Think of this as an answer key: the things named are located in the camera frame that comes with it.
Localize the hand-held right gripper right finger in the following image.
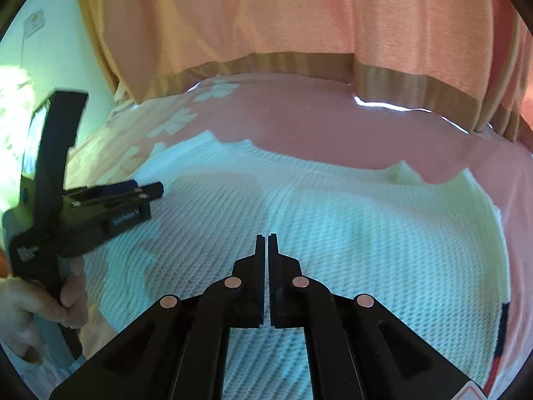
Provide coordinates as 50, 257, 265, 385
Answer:
267, 232, 477, 400

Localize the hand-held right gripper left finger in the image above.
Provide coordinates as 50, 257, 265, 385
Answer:
49, 234, 266, 400

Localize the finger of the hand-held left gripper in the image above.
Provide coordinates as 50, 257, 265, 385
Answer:
67, 180, 139, 197
73, 182, 164, 210

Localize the white red black knit sweater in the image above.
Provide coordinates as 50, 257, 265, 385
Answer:
81, 131, 513, 400

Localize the person's left hand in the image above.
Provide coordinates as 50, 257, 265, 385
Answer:
0, 257, 90, 364

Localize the pink patterned blanket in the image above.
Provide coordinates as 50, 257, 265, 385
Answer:
62, 73, 533, 384

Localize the orange curtain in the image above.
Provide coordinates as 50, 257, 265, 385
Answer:
347, 0, 533, 144
74, 0, 361, 103

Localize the white wall socket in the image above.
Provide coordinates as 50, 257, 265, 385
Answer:
24, 7, 47, 37

